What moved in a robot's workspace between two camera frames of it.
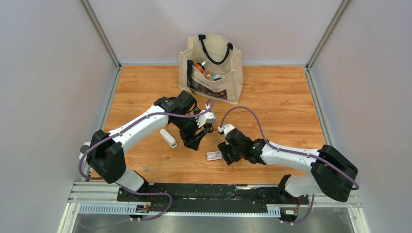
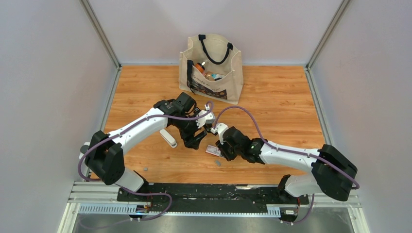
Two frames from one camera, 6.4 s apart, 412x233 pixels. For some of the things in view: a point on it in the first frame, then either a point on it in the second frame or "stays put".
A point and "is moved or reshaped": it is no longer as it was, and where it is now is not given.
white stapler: (168, 138) stays put
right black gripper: (224, 148) stays put
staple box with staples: (214, 156) is moved or reshaped
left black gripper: (190, 139) stays put
